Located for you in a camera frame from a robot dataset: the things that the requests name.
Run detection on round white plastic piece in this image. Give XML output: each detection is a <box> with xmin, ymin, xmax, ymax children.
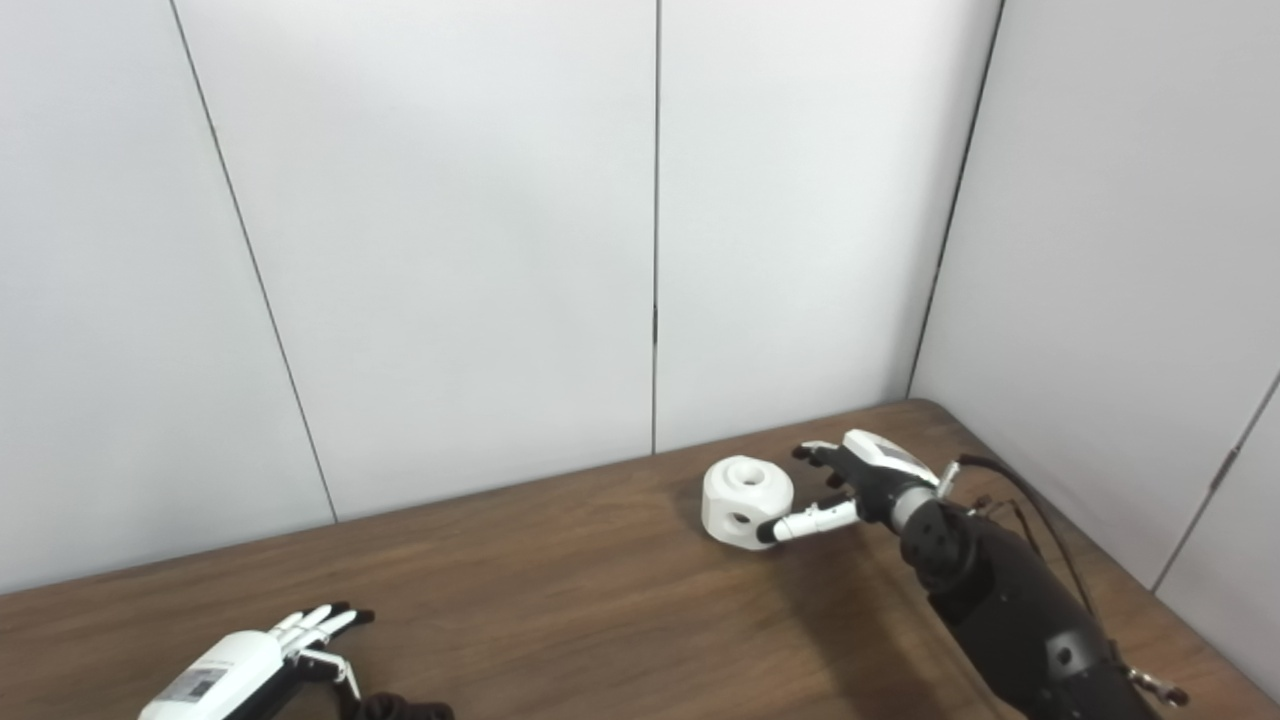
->
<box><xmin>701</xmin><ymin>456</ymin><xmax>796</xmax><ymax>551</ymax></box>

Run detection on black plastic holder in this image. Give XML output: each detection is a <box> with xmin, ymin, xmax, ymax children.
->
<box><xmin>350</xmin><ymin>692</ymin><xmax>456</xmax><ymax>720</ymax></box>

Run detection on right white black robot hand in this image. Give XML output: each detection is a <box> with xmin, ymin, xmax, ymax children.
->
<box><xmin>757</xmin><ymin>429</ymin><xmax>941</xmax><ymax>546</ymax></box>

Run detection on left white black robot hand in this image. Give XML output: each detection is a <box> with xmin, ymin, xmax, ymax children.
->
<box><xmin>138</xmin><ymin>601</ymin><xmax>376</xmax><ymax>720</ymax></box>

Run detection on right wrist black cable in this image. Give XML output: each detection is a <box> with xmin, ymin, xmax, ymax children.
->
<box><xmin>935</xmin><ymin>453</ymin><xmax>1191</xmax><ymax>709</ymax></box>

